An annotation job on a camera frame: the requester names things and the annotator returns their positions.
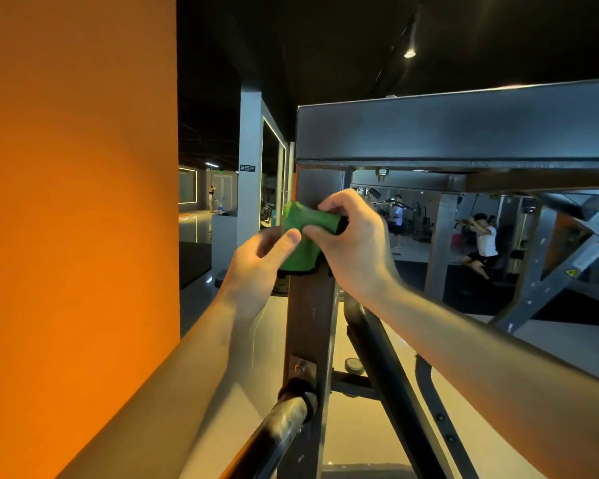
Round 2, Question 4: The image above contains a person's right hand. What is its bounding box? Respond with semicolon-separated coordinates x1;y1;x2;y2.
302;188;401;305

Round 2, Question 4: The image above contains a person's left hand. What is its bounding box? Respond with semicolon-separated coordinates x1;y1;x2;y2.
214;226;303;325

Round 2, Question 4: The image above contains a green cleaning cloth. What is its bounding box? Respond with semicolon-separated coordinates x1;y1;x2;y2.
278;200;345;275

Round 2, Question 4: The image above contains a grey steel gym machine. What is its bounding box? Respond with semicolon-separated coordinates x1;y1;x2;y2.
270;77;599;479

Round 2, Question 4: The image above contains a person's left forearm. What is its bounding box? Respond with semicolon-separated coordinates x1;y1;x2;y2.
60;299;271;479

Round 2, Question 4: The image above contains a person's right forearm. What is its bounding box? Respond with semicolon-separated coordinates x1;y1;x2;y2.
365;279;599;479

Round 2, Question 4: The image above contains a white pillar with lit frame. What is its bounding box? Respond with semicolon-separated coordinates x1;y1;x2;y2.
236;89;291;245

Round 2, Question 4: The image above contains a lit frame wall panel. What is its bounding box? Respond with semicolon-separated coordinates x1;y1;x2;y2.
178;166;199;206

